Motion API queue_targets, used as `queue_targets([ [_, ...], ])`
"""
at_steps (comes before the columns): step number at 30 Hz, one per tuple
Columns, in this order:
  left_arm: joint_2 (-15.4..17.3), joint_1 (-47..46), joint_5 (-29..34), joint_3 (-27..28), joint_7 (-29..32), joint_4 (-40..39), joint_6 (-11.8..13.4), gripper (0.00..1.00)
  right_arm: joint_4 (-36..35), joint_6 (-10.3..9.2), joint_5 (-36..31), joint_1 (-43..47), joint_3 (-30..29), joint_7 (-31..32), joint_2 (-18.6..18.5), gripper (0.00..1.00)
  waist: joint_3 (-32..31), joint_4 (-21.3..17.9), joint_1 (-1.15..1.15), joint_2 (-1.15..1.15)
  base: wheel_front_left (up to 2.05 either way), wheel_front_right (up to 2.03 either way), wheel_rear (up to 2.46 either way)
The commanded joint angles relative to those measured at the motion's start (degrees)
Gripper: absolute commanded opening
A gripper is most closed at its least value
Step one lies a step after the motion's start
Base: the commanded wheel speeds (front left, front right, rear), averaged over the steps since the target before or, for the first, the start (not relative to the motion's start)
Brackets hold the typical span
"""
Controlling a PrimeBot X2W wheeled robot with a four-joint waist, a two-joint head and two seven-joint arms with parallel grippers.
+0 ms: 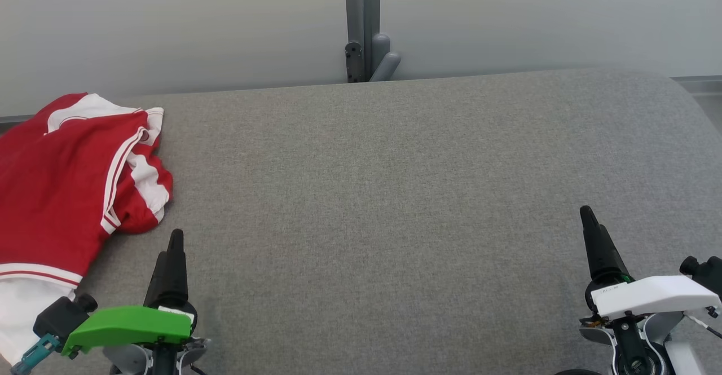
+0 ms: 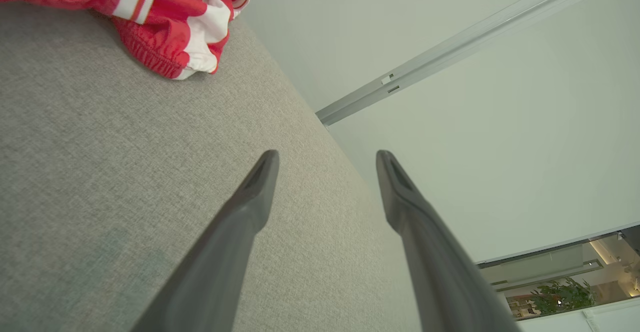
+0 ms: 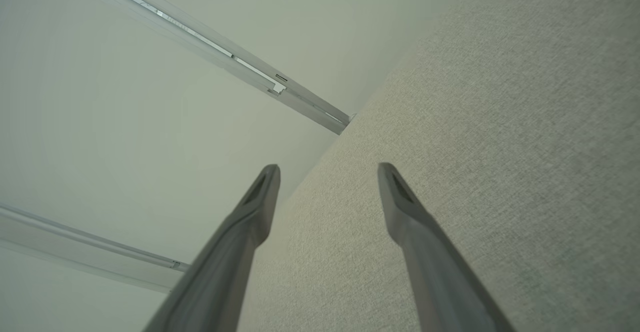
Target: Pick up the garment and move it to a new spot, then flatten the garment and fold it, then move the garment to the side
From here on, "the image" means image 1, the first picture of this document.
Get red basketball jersey white sleeves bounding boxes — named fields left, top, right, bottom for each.
left=0, top=104, right=149, bottom=367

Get grey short rounded tube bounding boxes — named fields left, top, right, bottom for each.
left=371, top=33, right=391, bottom=77

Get grey metal post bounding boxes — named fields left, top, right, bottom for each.
left=344, top=0, right=382, bottom=83

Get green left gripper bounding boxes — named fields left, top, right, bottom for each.
left=62, top=228, right=198, bottom=359

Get black hinge bracket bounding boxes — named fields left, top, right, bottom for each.
left=345, top=41, right=365, bottom=83

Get grey fabric sofa surface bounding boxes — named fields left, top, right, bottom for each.
left=0, top=68, right=722, bottom=375

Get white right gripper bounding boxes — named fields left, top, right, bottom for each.
left=580, top=206, right=721, bottom=320

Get grey slanted rounded tube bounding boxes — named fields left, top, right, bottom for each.
left=369, top=52, right=402, bottom=82

